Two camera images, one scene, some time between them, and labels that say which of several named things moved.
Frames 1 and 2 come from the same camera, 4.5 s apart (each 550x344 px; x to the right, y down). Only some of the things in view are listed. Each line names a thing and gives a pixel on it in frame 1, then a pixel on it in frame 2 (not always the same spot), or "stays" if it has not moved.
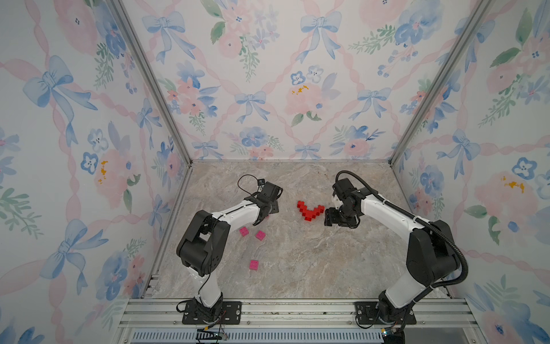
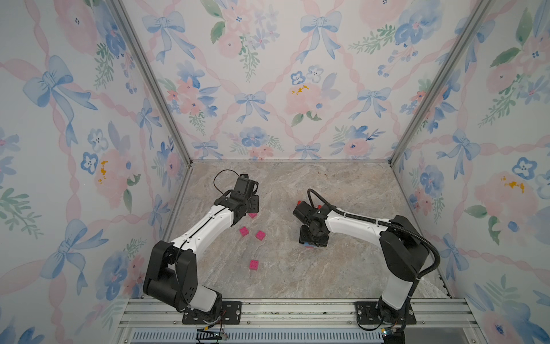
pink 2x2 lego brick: [244, 231] stays
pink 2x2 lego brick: [260, 235] stays
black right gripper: [329, 217] → [320, 241]
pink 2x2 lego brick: [254, 264] stays
